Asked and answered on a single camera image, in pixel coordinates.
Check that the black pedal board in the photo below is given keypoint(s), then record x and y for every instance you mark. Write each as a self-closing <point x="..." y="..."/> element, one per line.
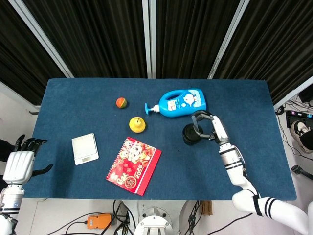
<point x="296" y="116"/>

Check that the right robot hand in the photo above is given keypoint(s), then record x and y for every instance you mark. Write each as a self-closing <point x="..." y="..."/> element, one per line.
<point x="220" y="129"/>

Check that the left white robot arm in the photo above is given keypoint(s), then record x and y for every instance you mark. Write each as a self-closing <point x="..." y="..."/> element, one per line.
<point x="11" y="200"/>

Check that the silver kitchen scale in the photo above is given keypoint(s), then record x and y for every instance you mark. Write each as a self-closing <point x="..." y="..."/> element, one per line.
<point x="84" y="148"/>

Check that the black and white shoe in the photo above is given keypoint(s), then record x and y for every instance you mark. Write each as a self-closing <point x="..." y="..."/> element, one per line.
<point x="299" y="132"/>

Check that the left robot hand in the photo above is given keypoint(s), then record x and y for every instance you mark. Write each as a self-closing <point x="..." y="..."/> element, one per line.
<point x="18" y="166"/>

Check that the blue table cloth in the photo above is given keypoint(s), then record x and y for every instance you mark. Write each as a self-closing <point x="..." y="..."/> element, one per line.
<point x="73" y="110"/>

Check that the orange box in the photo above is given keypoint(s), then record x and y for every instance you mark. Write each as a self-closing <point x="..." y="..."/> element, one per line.
<point x="99" y="221"/>

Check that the white frame post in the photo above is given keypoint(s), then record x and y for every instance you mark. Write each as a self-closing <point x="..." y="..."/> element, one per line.
<point x="293" y="93"/>
<point x="228" y="39"/>
<point x="153" y="39"/>
<point x="146" y="39"/>
<point x="41" y="39"/>

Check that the red 2026 spiral calendar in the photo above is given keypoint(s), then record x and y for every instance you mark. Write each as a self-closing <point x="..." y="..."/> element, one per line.
<point x="134" y="166"/>

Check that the black box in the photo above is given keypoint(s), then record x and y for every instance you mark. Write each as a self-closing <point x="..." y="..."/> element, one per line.
<point x="306" y="96"/>

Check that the blue pump bottle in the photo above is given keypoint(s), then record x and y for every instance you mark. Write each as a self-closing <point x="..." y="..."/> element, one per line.
<point x="181" y="104"/>

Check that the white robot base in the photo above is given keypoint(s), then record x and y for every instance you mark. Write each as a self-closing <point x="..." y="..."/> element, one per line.
<point x="154" y="220"/>

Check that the yellow pear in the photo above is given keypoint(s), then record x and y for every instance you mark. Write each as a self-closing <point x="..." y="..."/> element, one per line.
<point x="137" y="125"/>

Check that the dark pleated curtain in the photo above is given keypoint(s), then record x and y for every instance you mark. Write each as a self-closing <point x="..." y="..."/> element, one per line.
<point x="97" y="36"/>
<point x="274" y="44"/>
<point x="190" y="36"/>
<point x="19" y="54"/>

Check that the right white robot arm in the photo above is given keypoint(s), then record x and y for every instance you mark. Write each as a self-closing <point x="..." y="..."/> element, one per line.
<point x="234" y="166"/>

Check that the black cup with lid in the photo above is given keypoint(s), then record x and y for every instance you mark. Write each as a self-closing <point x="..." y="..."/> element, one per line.
<point x="188" y="135"/>

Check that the orange and green ball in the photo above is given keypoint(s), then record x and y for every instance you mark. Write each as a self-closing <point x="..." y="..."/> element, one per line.
<point x="121" y="102"/>

